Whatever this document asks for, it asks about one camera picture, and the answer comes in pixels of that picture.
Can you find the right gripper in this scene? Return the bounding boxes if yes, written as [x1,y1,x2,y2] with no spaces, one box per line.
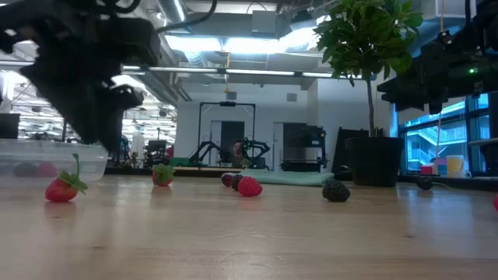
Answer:
[376,37,487,116]

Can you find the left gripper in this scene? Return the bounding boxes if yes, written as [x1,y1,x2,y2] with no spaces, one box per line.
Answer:
[19,17,160,152]

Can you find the red strawberry green leaves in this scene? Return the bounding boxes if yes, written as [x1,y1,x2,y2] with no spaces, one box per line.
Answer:
[150,163,177,187]
[44,152,89,204]

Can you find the large dark blackberry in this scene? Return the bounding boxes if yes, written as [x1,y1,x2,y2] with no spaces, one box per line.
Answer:
[321,179,352,203]

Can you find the black office chair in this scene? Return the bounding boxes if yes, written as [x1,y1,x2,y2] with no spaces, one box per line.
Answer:
[146,138,168,166]

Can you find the green leafy plant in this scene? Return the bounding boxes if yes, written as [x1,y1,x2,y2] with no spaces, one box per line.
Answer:
[313,0,424,138]

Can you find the large glass window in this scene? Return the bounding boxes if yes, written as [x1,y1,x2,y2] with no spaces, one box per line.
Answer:
[396,92,492,174]

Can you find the dark leaning panel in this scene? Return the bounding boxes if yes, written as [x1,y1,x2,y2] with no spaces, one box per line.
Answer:
[333,126,370,180]

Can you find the black plant pot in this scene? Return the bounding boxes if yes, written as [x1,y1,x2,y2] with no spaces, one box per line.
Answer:
[344,135,405,188]

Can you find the pink and blue box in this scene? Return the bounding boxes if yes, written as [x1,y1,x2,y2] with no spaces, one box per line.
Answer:
[433,157,448,177]

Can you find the yellow cup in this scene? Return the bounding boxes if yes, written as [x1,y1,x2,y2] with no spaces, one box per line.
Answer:
[446,154,466,179]

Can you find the black monitor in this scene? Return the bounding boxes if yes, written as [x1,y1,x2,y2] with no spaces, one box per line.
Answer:
[0,112,21,140]

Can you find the black equipment cabinet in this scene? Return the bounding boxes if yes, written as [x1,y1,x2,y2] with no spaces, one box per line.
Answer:
[280,123,328,173]

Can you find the person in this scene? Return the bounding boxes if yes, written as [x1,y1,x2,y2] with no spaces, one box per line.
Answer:
[230,139,253,170]

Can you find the folded teal cloth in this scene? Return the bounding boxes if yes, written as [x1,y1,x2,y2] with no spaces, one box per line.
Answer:
[239,168,336,187]

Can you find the long ceiling light strip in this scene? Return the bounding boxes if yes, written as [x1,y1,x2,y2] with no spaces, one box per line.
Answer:
[120,65,339,79]

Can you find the grey ceiling vent box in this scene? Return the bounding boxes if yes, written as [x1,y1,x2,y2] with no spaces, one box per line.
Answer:
[251,9,278,34]

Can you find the black background gantry frame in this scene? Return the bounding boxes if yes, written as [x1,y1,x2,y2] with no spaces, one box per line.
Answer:
[197,100,257,166]

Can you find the looped left wrist cable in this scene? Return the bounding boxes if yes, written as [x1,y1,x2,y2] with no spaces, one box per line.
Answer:
[153,0,219,34]

